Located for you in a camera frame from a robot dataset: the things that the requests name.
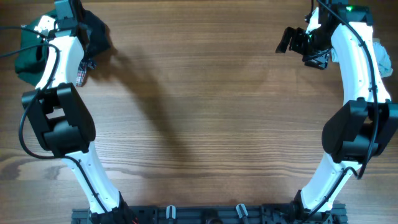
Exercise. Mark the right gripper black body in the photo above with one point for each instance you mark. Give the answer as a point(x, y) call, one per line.
point(313, 46)

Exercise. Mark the dark green shorts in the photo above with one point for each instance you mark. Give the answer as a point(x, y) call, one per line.
point(30, 64)

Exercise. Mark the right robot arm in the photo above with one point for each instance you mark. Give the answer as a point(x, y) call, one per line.
point(367, 120)

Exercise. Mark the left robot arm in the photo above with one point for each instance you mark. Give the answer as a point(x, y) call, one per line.
point(62, 123)

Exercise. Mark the light blue striped cloth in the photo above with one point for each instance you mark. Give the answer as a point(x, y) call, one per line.
point(384, 60)

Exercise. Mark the black polo shirt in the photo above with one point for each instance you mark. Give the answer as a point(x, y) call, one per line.
point(96, 34)

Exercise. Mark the red plaid shirt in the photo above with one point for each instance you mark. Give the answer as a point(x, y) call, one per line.
point(84, 66)

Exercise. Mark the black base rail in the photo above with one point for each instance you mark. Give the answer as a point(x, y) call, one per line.
point(265, 213)

